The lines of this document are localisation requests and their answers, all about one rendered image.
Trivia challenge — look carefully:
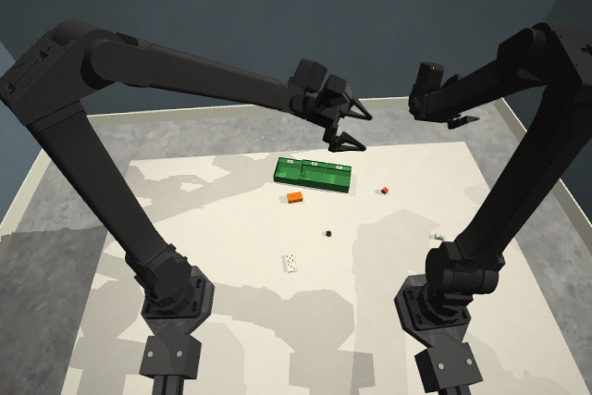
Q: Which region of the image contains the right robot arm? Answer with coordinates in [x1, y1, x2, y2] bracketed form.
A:
[402, 22, 592, 331]

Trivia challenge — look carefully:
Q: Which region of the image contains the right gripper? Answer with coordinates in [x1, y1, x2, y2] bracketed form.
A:
[443, 74, 480, 130]

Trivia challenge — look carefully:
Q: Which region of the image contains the orange nine-volt battery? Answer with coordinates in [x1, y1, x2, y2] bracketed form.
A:
[287, 191, 303, 204]

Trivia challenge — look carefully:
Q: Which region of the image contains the white domino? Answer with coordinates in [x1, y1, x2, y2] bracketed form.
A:
[285, 253, 296, 273]

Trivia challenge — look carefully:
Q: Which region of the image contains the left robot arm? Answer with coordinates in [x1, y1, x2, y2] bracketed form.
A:
[0, 19, 352, 319]

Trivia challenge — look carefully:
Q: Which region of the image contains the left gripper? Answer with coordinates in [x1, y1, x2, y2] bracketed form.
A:
[306, 94, 373, 153]

